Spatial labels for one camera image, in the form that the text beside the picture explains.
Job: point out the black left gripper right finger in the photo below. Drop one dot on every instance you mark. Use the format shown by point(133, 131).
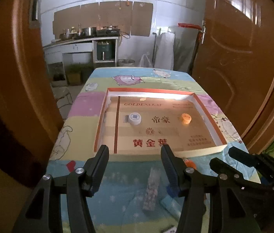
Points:
point(229, 209)

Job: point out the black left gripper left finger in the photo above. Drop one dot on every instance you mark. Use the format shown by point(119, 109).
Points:
point(42, 210)

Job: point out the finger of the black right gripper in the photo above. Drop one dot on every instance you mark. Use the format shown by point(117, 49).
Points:
point(226, 173)
point(250, 160)

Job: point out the clear patterned lighter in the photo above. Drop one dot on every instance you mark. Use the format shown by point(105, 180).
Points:
point(152, 190)

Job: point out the teal floral lighter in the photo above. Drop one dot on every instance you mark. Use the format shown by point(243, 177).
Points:
point(171, 206)

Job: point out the orange open bottle cap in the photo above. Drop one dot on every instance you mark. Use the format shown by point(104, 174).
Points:
point(190, 163)

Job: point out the orange flat bottle cap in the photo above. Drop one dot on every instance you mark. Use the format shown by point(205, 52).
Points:
point(185, 118)

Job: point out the orange rimmed cardboard tray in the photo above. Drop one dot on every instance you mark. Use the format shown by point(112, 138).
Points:
point(160, 125)

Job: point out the brown wooden door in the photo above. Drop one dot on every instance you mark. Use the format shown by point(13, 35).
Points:
point(235, 62)

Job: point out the white bottle cap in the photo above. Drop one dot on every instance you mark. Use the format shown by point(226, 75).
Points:
point(135, 118)

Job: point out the green air fryer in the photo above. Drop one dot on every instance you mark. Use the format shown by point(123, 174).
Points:
point(105, 50)

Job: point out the white kitchen counter cabinet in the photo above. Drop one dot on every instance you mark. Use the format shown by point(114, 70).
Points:
point(78, 52)

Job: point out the black gas stove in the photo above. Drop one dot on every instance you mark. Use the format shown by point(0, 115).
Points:
point(108, 32)

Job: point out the steel cooking pot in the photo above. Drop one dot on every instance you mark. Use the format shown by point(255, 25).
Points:
point(89, 32)

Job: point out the brown left door frame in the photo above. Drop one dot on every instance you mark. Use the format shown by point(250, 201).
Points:
point(27, 106)

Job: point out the cardboard wall sheet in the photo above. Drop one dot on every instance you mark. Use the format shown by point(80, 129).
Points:
point(134, 18)

